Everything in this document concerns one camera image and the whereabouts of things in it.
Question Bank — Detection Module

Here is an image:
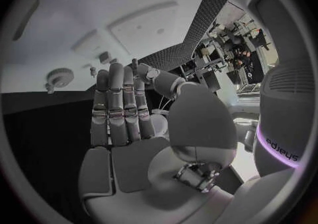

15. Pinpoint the grey gear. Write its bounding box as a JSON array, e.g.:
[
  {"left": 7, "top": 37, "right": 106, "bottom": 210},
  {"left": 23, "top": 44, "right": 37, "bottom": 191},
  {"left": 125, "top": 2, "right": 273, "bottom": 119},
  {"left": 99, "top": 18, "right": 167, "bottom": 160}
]
[{"left": 46, "top": 67, "right": 75, "bottom": 87}]

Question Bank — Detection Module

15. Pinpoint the cluttered workshop desk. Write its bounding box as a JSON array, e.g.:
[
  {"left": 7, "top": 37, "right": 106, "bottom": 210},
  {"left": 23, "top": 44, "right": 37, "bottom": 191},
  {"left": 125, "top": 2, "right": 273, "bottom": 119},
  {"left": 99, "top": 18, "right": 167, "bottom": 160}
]
[{"left": 179, "top": 16, "right": 273, "bottom": 92}]

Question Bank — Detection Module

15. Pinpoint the white cable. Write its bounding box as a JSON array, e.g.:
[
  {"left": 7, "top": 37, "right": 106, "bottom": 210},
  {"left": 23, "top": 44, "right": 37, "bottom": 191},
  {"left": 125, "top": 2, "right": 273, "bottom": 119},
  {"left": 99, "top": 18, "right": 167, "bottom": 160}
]
[{"left": 158, "top": 94, "right": 174, "bottom": 111}]

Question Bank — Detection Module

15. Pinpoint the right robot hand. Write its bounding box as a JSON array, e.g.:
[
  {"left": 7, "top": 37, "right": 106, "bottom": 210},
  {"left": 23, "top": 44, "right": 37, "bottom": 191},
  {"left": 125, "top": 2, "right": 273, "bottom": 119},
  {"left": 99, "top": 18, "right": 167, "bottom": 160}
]
[{"left": 78, "top": 61, "right": 239, "bottom": 224}]

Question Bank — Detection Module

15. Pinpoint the large grey block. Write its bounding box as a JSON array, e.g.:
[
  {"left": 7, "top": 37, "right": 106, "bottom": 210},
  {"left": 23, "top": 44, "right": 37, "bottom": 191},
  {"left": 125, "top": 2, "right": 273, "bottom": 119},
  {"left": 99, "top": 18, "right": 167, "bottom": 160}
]
[{"left": 99, "top": 51, "right": 111, "bottom": 64}]

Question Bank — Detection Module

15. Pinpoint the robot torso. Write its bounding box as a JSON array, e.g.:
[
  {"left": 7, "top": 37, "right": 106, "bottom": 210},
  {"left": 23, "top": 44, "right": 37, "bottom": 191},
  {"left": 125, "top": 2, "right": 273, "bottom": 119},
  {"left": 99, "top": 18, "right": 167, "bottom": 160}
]
[{"left": 253, "top": 62, "right": 316, "bottom": 177}]

